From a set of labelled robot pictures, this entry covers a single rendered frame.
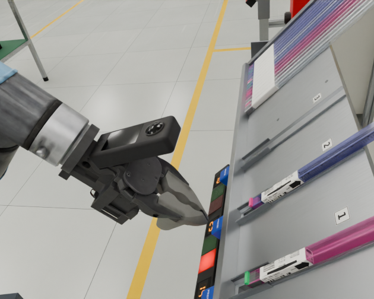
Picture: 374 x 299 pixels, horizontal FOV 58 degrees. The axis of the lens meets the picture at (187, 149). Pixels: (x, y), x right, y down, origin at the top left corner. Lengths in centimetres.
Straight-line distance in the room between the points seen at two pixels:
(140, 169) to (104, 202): 7
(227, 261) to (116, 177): 17
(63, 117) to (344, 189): 33
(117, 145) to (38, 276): 114
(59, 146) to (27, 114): 5
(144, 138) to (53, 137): 11
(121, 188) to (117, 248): 101
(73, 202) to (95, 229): 23
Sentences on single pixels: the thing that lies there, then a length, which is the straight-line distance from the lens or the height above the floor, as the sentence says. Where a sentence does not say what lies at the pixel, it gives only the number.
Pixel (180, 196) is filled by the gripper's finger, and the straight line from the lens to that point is 49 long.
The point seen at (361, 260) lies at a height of 83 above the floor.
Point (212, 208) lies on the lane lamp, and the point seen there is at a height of 65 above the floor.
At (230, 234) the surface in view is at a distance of 46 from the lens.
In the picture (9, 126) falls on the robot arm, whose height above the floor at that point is 91.
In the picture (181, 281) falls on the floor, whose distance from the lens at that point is 129.
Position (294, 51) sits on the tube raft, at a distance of 69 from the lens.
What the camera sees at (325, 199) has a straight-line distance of 39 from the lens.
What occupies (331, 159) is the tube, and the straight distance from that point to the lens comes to 41.
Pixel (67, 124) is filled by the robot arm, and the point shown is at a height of 89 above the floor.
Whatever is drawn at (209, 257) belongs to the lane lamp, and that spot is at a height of 66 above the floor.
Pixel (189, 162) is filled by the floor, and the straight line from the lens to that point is 170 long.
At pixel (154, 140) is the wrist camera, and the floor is 88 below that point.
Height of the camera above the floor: 110
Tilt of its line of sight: 38 degrees down
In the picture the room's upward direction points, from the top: 11 degrees counter-clockwise
